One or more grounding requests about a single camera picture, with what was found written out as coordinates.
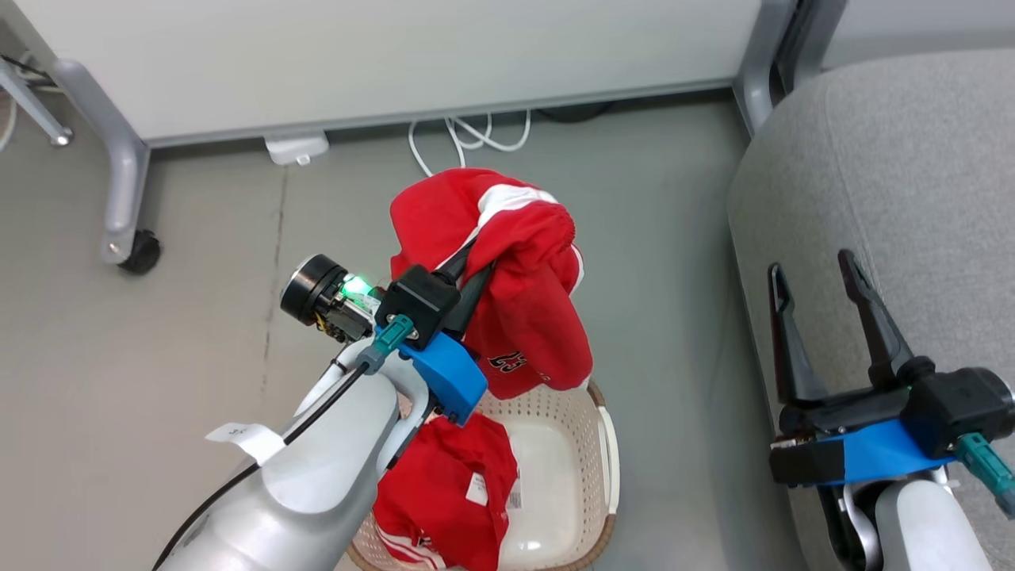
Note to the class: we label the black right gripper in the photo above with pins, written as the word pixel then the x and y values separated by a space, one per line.
pixel 848 412

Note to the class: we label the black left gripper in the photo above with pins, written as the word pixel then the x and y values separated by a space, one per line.
pixel 317 292

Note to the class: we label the red jersey with white stripes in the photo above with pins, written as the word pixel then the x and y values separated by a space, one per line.
pixel 436 492

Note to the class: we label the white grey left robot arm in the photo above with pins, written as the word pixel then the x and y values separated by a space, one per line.
pixel 333 484

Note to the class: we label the cream perforated laundry basket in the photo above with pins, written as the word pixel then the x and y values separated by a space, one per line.
pixel 567 476

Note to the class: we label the grey fabric sofa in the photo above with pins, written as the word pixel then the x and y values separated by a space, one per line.
pixel 912 174

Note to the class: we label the white floor socket box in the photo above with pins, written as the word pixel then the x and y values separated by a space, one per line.
pixel 297 148

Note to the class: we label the wide white partition panel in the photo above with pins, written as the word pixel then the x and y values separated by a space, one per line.
pixel 381 55

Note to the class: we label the white paper tag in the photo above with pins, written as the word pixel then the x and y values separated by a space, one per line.
pixel 246 440

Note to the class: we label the narrow white partition panel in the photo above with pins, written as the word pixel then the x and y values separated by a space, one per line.
pixel 920 28

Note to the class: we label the grey partition leg with caster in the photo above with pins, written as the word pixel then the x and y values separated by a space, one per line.
pixel 123 182

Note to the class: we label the thin grey table leg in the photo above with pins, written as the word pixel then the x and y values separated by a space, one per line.
pixel 32 107

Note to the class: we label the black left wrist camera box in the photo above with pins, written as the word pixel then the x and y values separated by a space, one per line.
pixel 416 305

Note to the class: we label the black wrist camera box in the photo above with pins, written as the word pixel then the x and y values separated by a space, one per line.
pixel 963 404
pixel 416 305

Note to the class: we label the teal left camera connector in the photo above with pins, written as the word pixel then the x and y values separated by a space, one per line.
pixel 388 339

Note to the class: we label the teal camera connector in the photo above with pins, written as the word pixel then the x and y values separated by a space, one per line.
pixel 388 339
pixel 987 472

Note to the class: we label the blue left camera mount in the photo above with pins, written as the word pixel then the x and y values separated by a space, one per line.
pixel 448 377

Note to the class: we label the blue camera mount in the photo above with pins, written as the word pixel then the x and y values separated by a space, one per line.
pixel 448 377
pixel 884 452

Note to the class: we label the blue right camera mount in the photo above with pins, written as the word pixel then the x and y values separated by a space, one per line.
pixel 884 452

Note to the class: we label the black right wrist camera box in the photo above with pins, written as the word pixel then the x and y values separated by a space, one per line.
pixel 963 404

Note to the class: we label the teal right camera connector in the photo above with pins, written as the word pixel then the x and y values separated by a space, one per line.
pixel 987 472

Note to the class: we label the grey partition corner post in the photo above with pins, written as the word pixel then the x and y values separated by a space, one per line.
pixel 761 63

